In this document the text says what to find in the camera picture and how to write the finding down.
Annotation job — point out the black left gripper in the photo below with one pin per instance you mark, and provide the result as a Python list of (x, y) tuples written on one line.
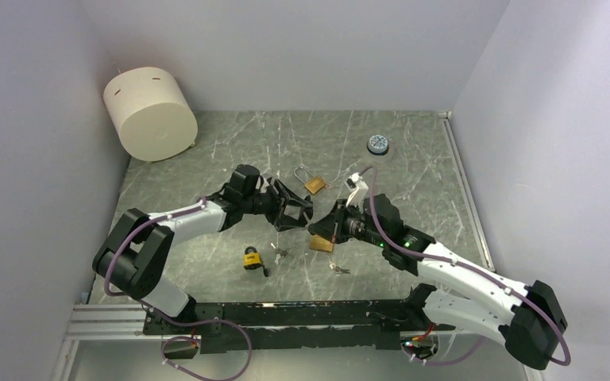
[(285, 197)]

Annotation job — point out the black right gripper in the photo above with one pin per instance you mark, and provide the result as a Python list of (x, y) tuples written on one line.
[(331, 227)]

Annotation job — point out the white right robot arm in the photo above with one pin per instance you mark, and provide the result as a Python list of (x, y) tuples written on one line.
[(526, 319)]

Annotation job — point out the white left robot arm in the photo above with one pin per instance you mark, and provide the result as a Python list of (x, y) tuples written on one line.
[(132, 258)]

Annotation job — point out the silver key pair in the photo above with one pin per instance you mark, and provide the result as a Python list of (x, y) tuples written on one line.
[(280, 252)]

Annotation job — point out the large brass padlock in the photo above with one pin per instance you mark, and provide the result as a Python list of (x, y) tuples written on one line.
[(321, 244)]

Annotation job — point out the small brass padlock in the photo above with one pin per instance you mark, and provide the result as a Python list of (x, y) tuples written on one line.
[(312, 183)]

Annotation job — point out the small silver keys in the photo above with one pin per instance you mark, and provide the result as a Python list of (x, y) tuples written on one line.
[(338, 270)]

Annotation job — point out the yellow black padlock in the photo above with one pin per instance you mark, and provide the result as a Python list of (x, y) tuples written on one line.
[(253, 261)]

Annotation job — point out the cream cylindrical container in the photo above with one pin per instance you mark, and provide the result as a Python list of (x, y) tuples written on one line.
[(150, 114)]

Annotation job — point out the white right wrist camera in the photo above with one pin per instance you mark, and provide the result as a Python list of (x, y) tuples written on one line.
[(358, 189)]

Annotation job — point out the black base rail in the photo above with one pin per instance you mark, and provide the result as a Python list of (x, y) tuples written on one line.
[(228, 326)]

